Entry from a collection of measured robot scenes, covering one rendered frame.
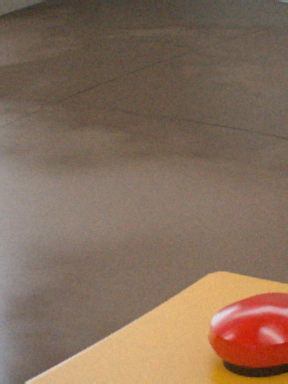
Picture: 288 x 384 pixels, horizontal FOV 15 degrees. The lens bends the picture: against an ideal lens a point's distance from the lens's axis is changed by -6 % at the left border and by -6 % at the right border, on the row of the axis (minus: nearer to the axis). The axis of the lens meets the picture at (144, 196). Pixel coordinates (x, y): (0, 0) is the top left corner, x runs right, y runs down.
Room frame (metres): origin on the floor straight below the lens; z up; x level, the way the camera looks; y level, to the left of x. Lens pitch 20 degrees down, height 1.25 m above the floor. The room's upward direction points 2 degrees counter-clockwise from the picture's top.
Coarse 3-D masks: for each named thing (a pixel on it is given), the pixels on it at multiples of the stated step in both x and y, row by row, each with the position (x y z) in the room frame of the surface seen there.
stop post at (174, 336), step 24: (192, 288) 0.37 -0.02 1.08; (216, 288) 0.36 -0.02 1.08; (240, 288) 0.36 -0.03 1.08; (264, 288) 0.36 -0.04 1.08; (168, 312) 0.35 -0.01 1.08; (192, 312) 0.34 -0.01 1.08; (216, 312) 0.34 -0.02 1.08; (120, 336) 0.33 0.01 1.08; (144, 336) 0.33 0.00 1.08; (168, 336) 0.33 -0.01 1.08; (192, 336) 0.32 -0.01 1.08; (72, 360) 0.31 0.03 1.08; (96, 360) 0.31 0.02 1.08; (120, 360) 0.31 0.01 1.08; (144, 360) 0.31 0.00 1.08; (168, 360) 0.31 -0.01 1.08; (192, 360) 0.31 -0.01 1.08; (216, 360) 0.30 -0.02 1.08
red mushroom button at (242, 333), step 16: (240, 304) 0.31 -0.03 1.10; (256, 304) 0.31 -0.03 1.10; (272, 304) 0.30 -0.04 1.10; (224, 320) 0.30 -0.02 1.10; (240, 320) 0.30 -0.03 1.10; (256, 320) 0.29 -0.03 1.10; (272, 320) 0.29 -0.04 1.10; (208, 336) 0.30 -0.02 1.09; (224, 336) 0.29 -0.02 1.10; (240, 336) 0.29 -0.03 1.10; (256, 336) 0.29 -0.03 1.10; (272, 336) 0.29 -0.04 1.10; (224, 352) 0.29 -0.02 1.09; (240, 352) 0.29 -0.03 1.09; (256, 352) 0.28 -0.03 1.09; (272, 352) 0.28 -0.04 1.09
